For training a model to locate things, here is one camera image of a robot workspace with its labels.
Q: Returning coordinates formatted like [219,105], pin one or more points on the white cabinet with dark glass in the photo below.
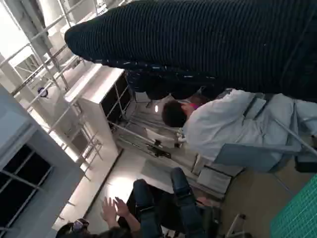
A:
[91,99]

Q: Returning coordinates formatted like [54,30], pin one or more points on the small white mesh-front cabinet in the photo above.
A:
[215,181]

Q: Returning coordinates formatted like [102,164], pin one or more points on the green cutting mat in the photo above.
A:
[297,210]

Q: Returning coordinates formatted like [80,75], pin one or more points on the white desk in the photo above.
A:
[138,138]

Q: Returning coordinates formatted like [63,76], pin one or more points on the grey wheeled chair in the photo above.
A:
[257,156]

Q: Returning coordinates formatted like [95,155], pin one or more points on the person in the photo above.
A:
[146,198]
[223,129]

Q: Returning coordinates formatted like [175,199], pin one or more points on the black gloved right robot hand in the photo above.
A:
[188,44]

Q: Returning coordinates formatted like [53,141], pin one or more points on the dark window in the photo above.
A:
[22,178]

